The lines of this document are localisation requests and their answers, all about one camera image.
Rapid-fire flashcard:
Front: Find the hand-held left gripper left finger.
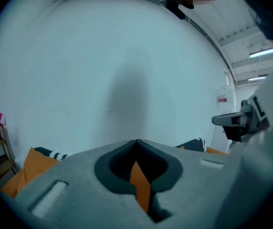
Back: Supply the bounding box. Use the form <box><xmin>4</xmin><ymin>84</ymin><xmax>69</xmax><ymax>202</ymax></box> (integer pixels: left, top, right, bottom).
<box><xmin>14</xmin><ymin>139</ymin><xmax>166</xmax><ymax>229</ymax></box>

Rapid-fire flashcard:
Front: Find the person's black-clothed body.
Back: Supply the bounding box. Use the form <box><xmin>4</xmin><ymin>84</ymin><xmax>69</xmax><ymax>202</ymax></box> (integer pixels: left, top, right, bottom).
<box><xmin>155</xmin><ymin>0</ymin><xmax>273</xmax><ymax>42</ymax></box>

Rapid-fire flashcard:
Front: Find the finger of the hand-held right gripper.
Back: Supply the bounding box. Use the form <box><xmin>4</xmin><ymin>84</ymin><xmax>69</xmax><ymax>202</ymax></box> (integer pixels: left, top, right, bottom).
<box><xmin>211</xmin><ymin>112</ymin><xmax>244</xmax><ymax>126</ymax></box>

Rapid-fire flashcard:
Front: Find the fluorescent ceiling light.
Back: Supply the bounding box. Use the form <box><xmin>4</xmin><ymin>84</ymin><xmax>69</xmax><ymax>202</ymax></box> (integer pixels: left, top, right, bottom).
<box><xmin>247</xmin><ymin>76</ymin><xmax>268</xmax><ymax>83</ymax></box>
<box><xmin>249</xmin><ymin>47</ymin><xmax>273</xmax><ymax>59</ymax></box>

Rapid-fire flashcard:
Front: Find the orange cushion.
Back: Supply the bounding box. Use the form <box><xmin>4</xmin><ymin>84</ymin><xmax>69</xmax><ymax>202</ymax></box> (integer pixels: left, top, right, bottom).
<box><xmin>16</xmin><ymin>147</ymin><xmax>61</xmax><ymax>193</ymax></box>
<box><xmin>129</xmin><ymin>160</ymin><xmax>152</xmax><ymax>214</ymax></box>

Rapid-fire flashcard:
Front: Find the orange black cloth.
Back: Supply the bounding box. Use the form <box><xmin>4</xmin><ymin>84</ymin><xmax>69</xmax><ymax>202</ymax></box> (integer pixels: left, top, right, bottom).
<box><xmin>0</xmin><ymin>146</ymin><xmax>229</xmax><ymax>199</ymax></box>

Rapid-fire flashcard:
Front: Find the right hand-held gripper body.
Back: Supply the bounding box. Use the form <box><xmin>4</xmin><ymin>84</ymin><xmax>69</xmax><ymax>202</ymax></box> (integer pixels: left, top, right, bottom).
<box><xmin>223</xmin><ymin>93</ymin><xmax>271</xmax><ymax>143</ymax></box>

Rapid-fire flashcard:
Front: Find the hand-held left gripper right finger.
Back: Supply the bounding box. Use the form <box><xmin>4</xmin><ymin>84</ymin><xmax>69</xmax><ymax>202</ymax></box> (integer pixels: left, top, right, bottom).
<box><xmin>136</xmin><ymin>139</ymin><xmax>238</xmax><ymax>229</ymax></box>

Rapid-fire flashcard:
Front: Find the white wall box red label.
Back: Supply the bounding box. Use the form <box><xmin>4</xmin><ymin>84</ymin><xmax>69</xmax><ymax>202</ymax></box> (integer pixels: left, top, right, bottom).
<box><xmin>216</xmin><ymin>85</ymin><xmax>235</xmax><ymax>119</ymax></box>

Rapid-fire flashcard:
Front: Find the wooden shelf rack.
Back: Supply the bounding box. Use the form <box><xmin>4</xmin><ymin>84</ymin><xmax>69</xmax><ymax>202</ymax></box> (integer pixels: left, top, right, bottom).
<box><xmin>0</xmin><ymin>122</ymin><xmax>18</xmax><ymax>184</ymax></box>

